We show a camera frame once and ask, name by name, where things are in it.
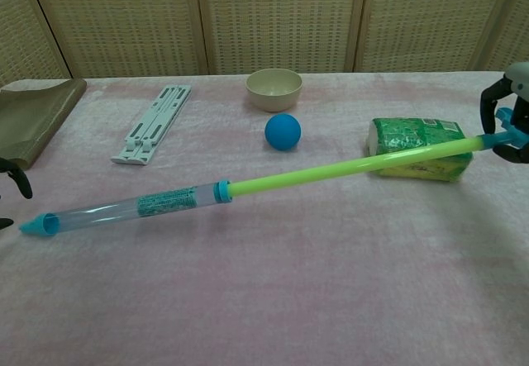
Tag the black grey right robot hand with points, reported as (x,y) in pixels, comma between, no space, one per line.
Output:
(518,77)

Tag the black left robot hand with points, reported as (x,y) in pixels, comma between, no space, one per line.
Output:
(20,178)

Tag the clear plastic tube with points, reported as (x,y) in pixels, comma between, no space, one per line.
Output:
(103,213)

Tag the olive green folded cloth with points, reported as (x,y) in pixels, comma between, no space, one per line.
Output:
(29,122)

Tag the woven folding screen panel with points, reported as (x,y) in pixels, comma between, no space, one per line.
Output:
(421,19)
(120,23)
(16,31)
(281,19)
(514,19)

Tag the grey folding laptop stand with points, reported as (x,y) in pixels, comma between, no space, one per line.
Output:
(136,157)

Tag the green tissue pack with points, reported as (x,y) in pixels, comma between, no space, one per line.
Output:
(413,132)

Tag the blue ball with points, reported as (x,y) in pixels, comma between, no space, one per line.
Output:
(283,132)

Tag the beige bowl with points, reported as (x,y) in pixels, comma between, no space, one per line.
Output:
(273,101)

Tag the pink plush tablecloth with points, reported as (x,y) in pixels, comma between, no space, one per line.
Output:
(264,291)

